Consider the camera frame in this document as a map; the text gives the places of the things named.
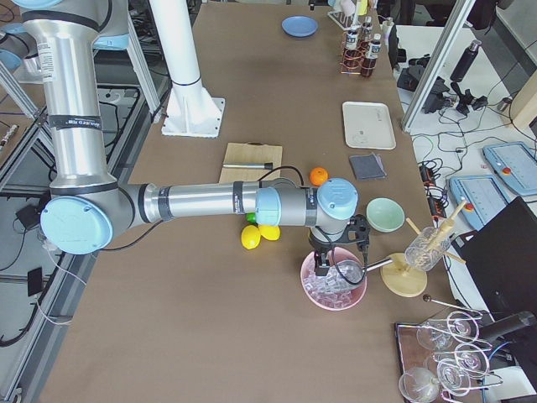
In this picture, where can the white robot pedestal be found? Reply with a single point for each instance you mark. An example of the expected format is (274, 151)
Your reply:
(191, 110)

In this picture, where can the wooden cutting board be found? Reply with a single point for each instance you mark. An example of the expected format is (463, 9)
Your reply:
(267, 156)

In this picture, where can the cream rabbit tray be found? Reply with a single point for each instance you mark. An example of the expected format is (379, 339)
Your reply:
(368, 125)

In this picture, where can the blue teach pendant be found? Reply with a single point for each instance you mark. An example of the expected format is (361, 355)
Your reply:
(515, 165)
(483, 195)

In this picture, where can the tea bottle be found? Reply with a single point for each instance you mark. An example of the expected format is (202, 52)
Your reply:
(367, 28)
(371, 55)
(350, 52)

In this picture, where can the metal ice scoop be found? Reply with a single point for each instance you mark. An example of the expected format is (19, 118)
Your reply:
(349, 273)

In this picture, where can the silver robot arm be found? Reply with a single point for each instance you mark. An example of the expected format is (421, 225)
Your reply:
(88, 207)

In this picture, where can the wine glass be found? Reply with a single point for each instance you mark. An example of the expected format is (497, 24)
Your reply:
(453, 379)
(419, 385)
(434, 336)

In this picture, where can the blue plate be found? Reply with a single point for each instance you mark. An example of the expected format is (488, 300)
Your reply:
(299, 26)

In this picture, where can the black monitor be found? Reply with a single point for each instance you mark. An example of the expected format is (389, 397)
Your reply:
(501, 259)

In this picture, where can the grey cloth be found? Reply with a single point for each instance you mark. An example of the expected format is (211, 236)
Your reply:
(367, 167)

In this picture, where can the orange mandarin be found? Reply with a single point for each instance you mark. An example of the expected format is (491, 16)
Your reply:
(318, 176)

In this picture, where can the green bowl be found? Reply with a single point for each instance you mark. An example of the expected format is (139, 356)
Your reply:
(385, 215)

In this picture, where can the black water bottle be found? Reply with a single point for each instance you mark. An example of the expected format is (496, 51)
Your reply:
(465, 62)

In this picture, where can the copper wire bottle rack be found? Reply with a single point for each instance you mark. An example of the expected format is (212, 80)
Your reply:
(356, 68)

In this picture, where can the green lime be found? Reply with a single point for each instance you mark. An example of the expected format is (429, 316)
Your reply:
(251, 217)

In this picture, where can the clear glass mug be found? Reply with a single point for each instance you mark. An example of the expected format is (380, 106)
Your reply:
(423, 257)

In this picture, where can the clear ice cubes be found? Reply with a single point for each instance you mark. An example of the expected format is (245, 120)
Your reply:
(327, 289)

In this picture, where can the yellow lemon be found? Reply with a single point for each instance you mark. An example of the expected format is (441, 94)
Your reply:
(250, 237)
(271, 233)

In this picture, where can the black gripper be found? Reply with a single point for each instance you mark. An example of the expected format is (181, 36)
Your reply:
(320, 243)

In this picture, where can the wooden cup stand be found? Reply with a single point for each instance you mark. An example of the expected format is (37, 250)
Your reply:
(406, 281)

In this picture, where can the pink bowl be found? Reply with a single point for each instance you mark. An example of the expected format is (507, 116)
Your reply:
(312, 291)

